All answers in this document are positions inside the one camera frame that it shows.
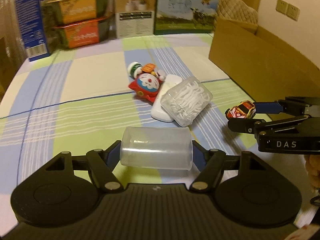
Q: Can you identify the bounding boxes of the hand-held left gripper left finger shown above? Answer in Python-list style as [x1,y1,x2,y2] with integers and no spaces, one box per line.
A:
[46,140,123,193]

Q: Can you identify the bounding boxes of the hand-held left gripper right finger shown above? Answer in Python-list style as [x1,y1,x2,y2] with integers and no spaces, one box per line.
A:
[189,141,268,193]

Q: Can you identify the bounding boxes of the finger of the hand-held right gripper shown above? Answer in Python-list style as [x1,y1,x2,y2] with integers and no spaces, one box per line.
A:
[254,96,313,117]
[227,114,311,134]

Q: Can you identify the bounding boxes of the red toy car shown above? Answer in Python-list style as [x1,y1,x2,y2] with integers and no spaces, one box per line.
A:
[225,100,256,119]

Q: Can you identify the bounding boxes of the brown cardboard box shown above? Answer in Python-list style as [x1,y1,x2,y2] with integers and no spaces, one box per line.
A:
[208,18,320,117]

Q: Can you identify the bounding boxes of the clear plastic cup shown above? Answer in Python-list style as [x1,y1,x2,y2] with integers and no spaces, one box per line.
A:
[120,127,193,172]

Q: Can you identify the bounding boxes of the clear box of floss picks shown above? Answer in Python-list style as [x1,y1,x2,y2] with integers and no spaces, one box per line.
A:
[160,77,213,127]

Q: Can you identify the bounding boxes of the red blue cartoon cat toy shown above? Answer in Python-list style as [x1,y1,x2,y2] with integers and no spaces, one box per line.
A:
[128,72,166,103]

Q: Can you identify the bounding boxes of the person's right hand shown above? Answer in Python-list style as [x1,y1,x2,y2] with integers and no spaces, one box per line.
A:
[303,154,320,189]

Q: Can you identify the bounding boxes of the checkered bed sheet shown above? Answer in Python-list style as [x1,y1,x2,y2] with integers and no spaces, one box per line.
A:
[0,31,320,221]

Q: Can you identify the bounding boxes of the small white green-label bottle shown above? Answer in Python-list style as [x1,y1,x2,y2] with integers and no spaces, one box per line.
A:
[127,61,143,78]

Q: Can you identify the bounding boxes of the small orange toy piece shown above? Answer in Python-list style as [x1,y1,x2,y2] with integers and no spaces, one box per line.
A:
[142,63,156,74]

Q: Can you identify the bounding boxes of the beige quilted chair cover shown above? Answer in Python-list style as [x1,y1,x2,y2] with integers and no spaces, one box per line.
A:
[216,0,258,34]

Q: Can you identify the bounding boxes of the cow print milk box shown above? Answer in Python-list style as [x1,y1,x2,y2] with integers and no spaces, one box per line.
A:
[152,0,221,36]

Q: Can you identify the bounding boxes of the white product box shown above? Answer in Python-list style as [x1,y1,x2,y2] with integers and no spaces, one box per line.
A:
[111,0,158,40]

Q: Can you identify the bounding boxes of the tall blue milk carton box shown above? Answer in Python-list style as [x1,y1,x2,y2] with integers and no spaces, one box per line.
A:
[13,0,51,62]

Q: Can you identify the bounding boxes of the beige wall socket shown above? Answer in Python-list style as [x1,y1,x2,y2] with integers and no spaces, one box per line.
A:
[286,3,300,22]
[276,0,288,14]

